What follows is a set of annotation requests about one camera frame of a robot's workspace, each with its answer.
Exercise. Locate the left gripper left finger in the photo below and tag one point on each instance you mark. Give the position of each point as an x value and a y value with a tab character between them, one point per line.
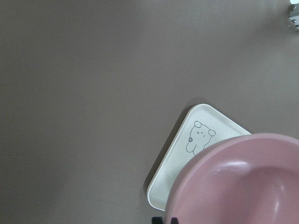
157	220

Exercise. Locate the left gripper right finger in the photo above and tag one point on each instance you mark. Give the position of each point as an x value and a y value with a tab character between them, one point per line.
174	220

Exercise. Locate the small pink bowl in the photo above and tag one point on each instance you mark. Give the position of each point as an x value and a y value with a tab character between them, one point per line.
253	179

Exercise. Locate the cream rabbit tray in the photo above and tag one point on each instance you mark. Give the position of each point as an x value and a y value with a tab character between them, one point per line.
202	127

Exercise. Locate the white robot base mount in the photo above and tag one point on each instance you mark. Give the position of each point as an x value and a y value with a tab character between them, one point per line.
293	15

